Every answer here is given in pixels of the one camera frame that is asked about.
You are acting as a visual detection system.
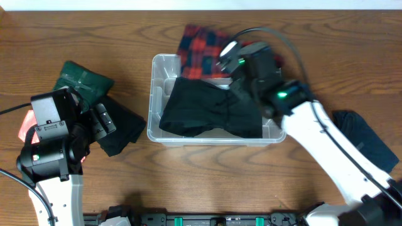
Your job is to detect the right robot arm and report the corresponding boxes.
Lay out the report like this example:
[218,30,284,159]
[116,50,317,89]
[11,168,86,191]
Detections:
[219,41,401,226]

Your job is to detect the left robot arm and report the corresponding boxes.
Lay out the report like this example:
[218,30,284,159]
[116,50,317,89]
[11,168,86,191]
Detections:
[16,88,116,225]

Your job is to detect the black garment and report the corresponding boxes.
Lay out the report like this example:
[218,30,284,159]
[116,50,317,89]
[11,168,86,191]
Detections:
[97,96,146,157]
[159,77,263,139]

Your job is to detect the clear plastic storage bin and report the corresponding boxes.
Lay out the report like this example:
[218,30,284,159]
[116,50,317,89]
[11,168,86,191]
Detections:
[147,54,286,146]

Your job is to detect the dark navy garment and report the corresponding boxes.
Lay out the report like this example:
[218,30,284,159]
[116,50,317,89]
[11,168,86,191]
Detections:
[332,110,399,173]

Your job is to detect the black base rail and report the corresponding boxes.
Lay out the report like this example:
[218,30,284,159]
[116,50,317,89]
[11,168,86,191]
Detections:
[84,205,312,226]

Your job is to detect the dark green folded garment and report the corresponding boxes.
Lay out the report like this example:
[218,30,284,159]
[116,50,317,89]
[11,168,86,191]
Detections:
[53,61,114,112]

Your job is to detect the pink folded garment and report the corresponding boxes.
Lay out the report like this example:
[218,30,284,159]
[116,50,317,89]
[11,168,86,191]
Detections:
[18,110,37,142]

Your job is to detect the red plaid shirt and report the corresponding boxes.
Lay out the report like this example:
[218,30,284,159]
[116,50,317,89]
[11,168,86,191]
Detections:
[176,23,283,80]

